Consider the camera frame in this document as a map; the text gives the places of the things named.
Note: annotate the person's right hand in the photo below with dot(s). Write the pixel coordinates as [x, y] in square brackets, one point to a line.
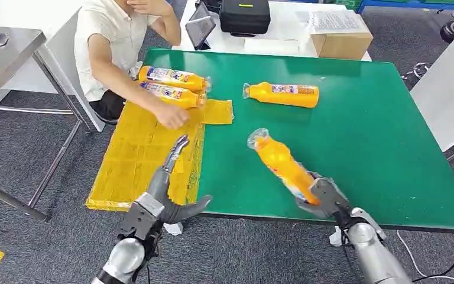
[172, 117]

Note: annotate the person's left hand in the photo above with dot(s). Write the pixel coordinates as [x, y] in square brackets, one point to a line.
[148, 6]

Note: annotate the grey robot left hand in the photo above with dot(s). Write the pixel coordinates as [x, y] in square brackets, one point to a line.
[164, 196]

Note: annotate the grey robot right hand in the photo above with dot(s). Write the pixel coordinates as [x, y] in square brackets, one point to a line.
[327, 198]

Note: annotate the orange drink bottle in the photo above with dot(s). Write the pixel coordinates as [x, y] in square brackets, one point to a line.
[285, 96]
[172, 94]
[172, 77]
[283, 166]

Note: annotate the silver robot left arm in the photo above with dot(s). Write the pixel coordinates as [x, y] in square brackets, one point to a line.
[125, 260]

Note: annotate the white table foot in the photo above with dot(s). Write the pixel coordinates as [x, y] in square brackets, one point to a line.
[334, 237]
[173, 228]

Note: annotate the yellow sheet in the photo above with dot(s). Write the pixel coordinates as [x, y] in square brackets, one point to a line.
[141, 156]

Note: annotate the person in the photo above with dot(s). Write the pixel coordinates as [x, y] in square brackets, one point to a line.
[113, 43]

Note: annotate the grey tablet on stand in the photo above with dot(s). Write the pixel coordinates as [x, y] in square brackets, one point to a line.
[200, 27]

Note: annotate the green table mat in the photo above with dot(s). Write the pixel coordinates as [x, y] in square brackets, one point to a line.
[368, 137]

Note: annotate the black carry case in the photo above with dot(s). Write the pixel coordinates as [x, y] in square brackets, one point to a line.
[244, 15]

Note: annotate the brown cardboard box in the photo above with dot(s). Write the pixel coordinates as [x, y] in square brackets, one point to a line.
[340, 46]

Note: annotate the white side table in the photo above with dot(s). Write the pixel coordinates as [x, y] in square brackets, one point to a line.
[446, 94]

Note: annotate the steel bench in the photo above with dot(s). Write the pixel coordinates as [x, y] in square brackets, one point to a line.
[0, 62]

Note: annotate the printed paper sheet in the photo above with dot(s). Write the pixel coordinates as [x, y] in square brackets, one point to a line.
[336, 21]

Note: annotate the green crate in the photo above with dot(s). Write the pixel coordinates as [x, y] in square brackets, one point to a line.
[344, 4]

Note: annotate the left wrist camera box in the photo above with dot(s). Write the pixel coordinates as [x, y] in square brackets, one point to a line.
[142, 215]

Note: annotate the blue shelf frame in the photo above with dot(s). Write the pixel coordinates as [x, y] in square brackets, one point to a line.
[419, 4]

